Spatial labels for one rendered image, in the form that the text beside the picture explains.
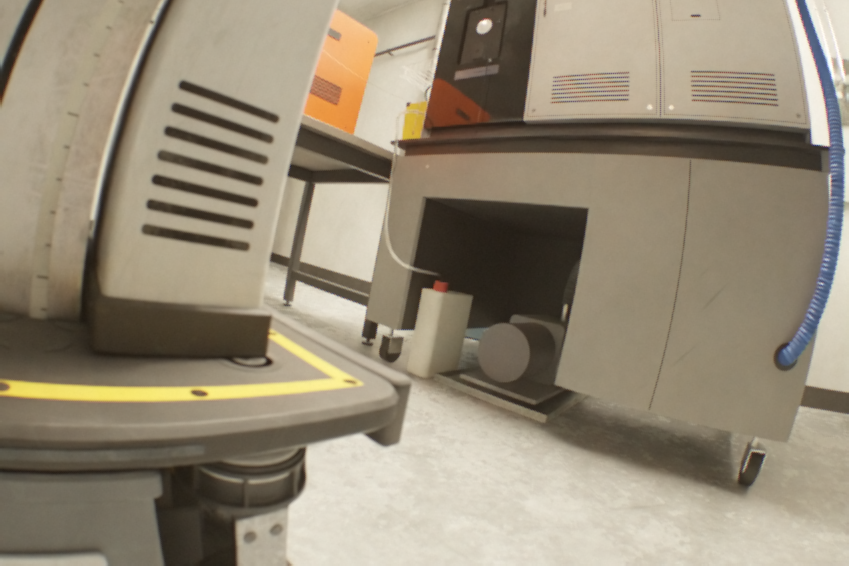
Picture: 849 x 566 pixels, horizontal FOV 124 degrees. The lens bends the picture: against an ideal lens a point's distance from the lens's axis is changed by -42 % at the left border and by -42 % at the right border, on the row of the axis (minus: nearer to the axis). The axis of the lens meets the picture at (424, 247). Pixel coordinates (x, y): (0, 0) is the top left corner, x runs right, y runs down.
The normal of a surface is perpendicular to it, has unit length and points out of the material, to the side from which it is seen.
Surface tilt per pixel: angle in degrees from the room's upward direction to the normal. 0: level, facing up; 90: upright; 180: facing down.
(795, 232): 90
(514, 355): 90
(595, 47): 90
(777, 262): 90
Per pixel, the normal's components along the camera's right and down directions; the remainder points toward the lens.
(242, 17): 0.76, 0.13
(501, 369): -0.64, -0.14
